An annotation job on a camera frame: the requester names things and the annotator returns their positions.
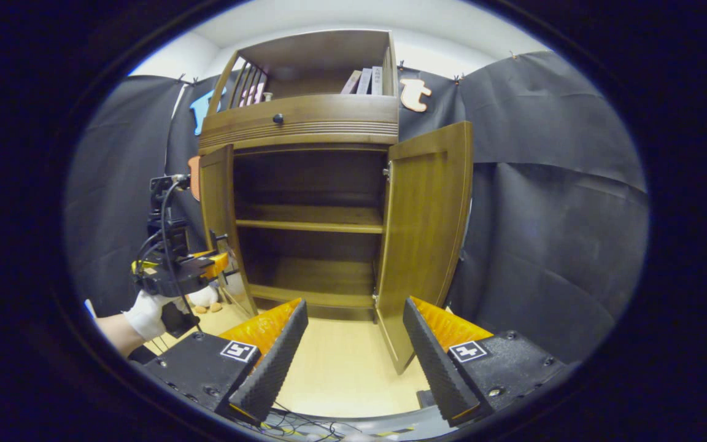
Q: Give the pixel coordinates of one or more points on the wooden cabinet shelf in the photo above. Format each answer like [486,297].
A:
[310,218]

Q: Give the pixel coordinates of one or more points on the grey book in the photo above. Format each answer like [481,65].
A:
[364,81]

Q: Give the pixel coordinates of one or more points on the black backdrop cloth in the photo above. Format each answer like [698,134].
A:
[544,215]

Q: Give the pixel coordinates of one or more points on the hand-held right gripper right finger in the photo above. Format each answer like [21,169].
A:
[436,368]

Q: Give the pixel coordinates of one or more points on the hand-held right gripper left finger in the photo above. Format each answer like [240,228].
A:
[267,368]

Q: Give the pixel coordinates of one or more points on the brown wooden double-door shoe cabinet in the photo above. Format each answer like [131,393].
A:
[310,55]

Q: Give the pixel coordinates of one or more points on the penguin plush toy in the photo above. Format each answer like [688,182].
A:
[205,299]

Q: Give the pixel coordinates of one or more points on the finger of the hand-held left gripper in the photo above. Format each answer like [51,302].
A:
[218,264]

